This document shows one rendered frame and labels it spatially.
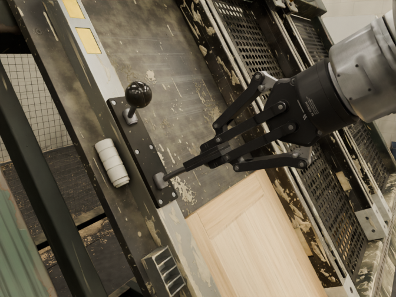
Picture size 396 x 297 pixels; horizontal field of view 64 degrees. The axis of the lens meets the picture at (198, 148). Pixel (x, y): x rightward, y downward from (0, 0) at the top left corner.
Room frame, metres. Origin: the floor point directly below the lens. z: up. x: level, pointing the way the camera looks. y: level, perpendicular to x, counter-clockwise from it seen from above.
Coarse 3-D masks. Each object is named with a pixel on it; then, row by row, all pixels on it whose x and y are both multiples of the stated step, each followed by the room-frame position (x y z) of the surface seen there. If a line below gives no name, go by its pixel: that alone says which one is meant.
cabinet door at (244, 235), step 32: (224, 192) 0.65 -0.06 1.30; (256, 192) 0.73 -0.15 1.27; (192, 224) 0.53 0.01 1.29; (224, 224) 0.59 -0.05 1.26; (256, 224) 0.66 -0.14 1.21; (288, 224) 0.75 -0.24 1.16; (224, 256) 0.54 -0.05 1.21; (256, 256) 0.60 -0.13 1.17; (288, 256) 0.68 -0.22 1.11; (224, 288) 0.49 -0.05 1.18; (256, 288) 0.55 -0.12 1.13; (288, 288) 0.61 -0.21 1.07; (320, 288) 0.69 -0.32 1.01
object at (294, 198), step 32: (192, 0) 0.95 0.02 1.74; (192, 32) 0.95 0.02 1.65; (224, 32) 0.94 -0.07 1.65; (224, 64) 0.89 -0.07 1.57; (224, 96) 0.89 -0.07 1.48; (256, 128) 0.83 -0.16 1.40; (288, 192) 0.77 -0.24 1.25; (320, 224) 0.76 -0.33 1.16; (320, 256) 0.71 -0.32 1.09; (352, 288) 0.70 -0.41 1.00
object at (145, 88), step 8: (128, 88) 0.43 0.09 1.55; (136, 88) 0.43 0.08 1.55; (144, 88) 0.43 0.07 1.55; (128, 96) 0.43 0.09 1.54; (136, 96) 0.43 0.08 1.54; (144, 96) 0.43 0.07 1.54; (136, 104) 0.43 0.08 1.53; (144, 104) 0.44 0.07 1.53; (128, 112) 0.51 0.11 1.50; (128, 120) 0.52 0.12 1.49; (136, 120) 0.53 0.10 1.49
